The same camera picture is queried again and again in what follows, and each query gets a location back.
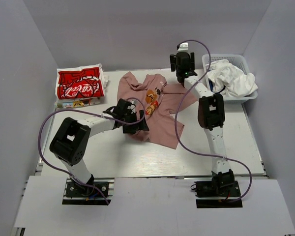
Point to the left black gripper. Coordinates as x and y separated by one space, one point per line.
141 126

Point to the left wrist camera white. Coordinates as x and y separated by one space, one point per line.
134 103

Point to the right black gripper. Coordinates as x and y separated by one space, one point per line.
173 58

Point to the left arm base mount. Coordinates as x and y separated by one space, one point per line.
75 194

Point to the navy blue t shirt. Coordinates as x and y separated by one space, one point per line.
214 90

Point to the folded cartoon print shirt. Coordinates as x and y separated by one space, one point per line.
88 102

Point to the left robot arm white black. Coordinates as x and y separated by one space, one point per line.
70 142

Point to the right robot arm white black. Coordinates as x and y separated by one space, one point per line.
211 114

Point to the white t shirt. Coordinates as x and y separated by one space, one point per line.
238 84

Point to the pink t shirt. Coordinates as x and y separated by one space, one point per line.
161 100

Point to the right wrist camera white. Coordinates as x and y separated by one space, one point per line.
183 47

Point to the white plastic basket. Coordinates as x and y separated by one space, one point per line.
236 60

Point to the red coca cola shirt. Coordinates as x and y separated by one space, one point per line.
78 82

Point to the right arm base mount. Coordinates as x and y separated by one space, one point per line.
222 191

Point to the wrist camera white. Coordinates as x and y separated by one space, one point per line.
134 103
183 47

